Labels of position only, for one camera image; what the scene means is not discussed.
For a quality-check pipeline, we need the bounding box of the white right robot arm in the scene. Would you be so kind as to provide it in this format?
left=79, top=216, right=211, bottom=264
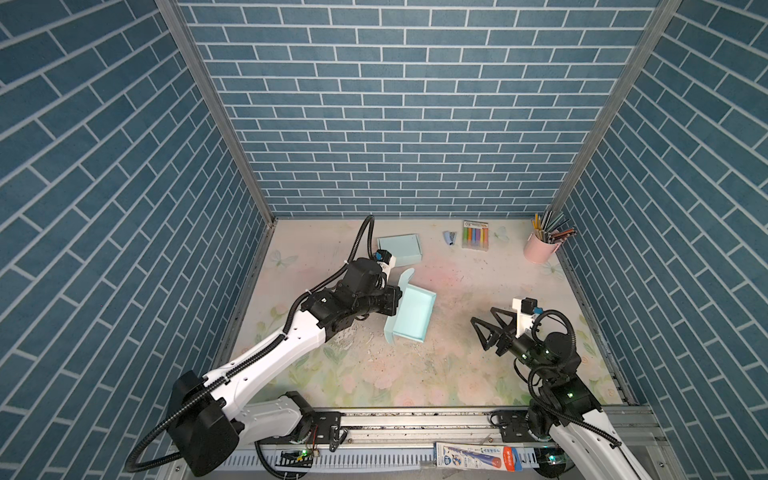
left=470, top=307, right=650, bottom=479

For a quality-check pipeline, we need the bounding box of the light blue box stack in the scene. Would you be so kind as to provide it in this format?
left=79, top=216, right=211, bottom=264
left=384, top=268, right=437, bottom=345

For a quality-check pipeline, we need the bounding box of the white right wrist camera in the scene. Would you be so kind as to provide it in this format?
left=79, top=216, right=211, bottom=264
left=512, top=297, right=538, bottom=338

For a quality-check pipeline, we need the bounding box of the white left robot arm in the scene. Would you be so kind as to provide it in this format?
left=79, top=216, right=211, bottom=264
left=167, top=250, right=402, bottom=476

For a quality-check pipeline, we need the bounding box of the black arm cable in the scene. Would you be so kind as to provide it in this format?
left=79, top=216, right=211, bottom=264
left=124, top=215, right=376, bottom=474
left=512, top=308, right=624, bottom=450

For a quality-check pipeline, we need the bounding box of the pack of coloured highlighters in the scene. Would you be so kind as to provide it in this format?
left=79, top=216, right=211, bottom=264
left=462, top=220, right=489, bottom=251

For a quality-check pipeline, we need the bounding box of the metal base rail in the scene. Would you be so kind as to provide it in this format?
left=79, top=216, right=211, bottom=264
left=167, top=407, right=673, bottom=448

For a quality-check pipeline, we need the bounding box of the white red blue package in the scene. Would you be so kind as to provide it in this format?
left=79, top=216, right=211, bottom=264
left=434, top=442, right=539, bottom=472

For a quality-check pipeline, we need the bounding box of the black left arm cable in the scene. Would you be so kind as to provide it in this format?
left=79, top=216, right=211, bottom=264
left=124, top=215, right=376, bottom=474

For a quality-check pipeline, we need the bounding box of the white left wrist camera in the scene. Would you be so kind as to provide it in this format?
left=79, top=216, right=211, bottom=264
left=374, top=249, right=396, bottom=284

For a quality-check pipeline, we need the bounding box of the pink metal pencil bucket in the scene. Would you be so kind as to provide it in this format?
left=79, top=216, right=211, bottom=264
left=523, top=233, right=562, bottom=264

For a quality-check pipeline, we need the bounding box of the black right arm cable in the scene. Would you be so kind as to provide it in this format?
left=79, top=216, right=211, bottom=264
left=512, top=308, right=624, bottom=450

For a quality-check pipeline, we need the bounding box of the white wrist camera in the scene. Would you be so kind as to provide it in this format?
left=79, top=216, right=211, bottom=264
left=512, top=297, right=538, bottom=338
left=374, top=249, right=396, bottom=284

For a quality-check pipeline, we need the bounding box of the light blue paper box sheet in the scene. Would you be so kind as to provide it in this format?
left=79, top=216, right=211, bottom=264
left=377, top=234, right=423, bottom=267

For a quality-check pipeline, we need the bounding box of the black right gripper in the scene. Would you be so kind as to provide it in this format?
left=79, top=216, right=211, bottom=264
left=473, top=307, right=556, bottom=386

